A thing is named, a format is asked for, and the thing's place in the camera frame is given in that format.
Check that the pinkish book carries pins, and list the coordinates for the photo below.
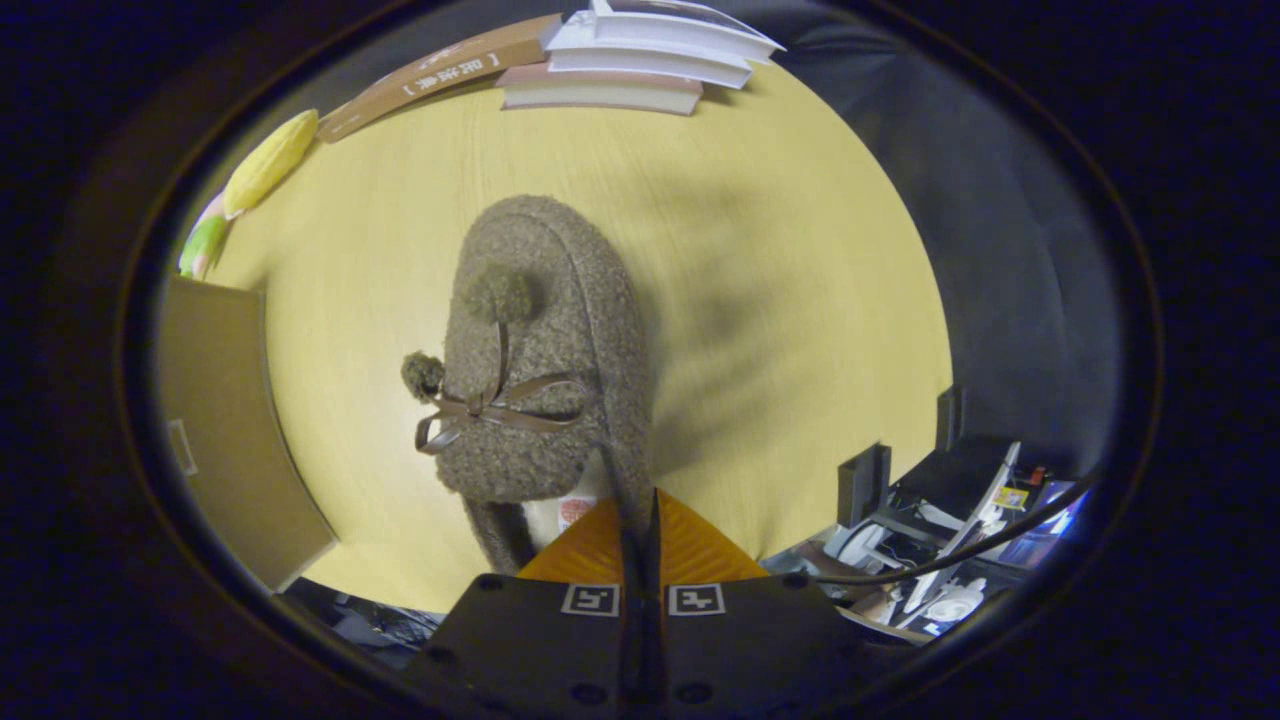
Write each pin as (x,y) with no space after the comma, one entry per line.
(600,95)

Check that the yellow corn plush toy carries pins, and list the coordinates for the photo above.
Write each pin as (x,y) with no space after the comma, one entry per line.
(270,162)

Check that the brown fabric storage box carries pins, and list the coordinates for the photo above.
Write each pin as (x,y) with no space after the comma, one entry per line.
(230,430)

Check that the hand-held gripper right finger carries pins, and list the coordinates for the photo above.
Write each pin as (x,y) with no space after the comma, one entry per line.
(760,640)

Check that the black backdrop cloth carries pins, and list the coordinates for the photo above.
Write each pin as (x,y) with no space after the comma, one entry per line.
(1000,250)

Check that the black upright block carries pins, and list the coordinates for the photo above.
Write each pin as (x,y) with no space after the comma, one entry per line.
(862,485)
(950,418)

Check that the thick white book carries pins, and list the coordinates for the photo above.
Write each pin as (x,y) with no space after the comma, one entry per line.
(650,65)

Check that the pile of mixed equipment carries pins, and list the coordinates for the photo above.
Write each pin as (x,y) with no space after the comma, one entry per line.
(950,530)

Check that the brown book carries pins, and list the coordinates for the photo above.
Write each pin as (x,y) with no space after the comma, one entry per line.
(440,75)

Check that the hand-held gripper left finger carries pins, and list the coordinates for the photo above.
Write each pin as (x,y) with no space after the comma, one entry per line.
(530,640)

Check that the brown fuzzy shoe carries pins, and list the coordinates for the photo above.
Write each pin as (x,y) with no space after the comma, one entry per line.
(555,300)

